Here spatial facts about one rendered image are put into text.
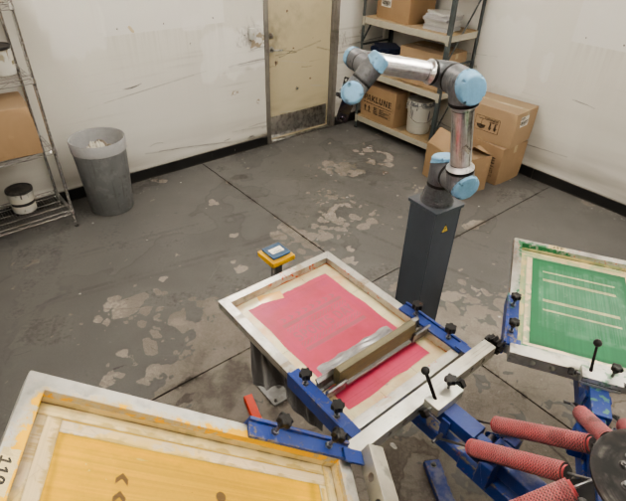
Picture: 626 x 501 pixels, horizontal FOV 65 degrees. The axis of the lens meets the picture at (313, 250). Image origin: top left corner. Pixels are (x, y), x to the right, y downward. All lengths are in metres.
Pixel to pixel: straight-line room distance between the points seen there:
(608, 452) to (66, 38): 4.41
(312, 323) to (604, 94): 3.90
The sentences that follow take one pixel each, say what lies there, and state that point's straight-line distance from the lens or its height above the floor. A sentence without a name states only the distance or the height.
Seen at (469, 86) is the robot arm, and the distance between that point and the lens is 1.95.
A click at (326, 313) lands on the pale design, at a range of 2.03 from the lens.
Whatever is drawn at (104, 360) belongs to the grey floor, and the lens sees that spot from 3.34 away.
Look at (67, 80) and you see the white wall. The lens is 4.76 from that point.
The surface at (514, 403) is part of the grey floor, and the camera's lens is 3.18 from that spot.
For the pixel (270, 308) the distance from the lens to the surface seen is 2.05.
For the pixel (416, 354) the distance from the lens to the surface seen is 1.92.
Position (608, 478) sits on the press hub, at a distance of 1.36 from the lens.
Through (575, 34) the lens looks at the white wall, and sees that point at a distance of 5.31.
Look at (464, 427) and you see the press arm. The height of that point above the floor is 1.04.
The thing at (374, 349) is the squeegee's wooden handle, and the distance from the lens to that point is 1.76.
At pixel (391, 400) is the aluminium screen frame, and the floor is 0.99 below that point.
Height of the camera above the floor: 2.33
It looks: 35 degrees down
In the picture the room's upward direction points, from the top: 2 degrees clockwise
